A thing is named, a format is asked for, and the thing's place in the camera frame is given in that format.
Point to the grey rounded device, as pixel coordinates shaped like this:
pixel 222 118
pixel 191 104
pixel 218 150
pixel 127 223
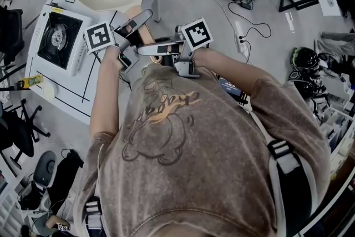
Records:
pixel 45 168

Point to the black office chair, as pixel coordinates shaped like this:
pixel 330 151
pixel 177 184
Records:
pixel 19 136

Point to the black bag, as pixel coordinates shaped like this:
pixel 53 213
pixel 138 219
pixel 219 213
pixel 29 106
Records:
pixel 65 177

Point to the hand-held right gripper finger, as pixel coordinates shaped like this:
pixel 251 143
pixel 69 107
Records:
pixel 169 39
pixel 161 49

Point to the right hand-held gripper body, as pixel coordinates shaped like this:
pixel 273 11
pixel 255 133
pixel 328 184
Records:
pixel 197 34

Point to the white power strip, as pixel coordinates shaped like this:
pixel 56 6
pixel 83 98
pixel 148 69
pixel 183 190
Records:
pixel 241 39

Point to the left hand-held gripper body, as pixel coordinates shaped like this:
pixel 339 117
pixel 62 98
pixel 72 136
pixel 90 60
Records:
pixel 98 38

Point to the black fabric chair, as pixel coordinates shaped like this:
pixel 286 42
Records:
pixel 11 33

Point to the white portable gas stove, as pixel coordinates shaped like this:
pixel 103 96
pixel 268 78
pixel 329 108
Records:
pixel 59 36

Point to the black and white headset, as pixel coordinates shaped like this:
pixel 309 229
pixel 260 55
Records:
pixel 308 83

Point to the person's left forearm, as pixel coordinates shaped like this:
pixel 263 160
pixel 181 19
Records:
pixel 106 91

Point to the person's right forearm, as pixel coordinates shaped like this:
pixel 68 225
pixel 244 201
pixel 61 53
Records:
pixel 230 66

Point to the black chest device with screen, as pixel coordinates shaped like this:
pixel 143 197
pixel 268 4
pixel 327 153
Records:
pixel 231 87

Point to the glossy black helmet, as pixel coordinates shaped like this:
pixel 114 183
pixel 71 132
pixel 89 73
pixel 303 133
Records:
pixel 305 58

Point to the brown printed t-shirt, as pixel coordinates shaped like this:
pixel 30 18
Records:
pixel 194 161

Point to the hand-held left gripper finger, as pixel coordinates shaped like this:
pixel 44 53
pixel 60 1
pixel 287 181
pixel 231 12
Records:
pixel 136 19
pixel 135 39

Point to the small white round dish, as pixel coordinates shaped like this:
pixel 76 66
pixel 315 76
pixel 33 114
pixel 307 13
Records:
pixel 50 90

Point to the white storage rack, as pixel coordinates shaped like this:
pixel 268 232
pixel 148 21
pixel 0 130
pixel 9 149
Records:
pixel 338 119

